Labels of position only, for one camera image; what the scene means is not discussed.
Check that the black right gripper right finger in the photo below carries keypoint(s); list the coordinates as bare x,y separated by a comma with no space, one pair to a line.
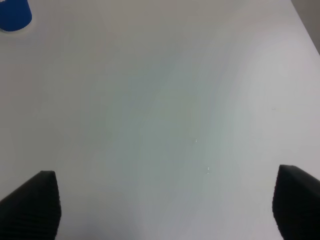
296,204

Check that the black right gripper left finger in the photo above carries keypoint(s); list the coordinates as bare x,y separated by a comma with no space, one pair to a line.
32,211

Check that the blue and white paper cup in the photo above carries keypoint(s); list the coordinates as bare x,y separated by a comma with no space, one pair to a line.
14,15

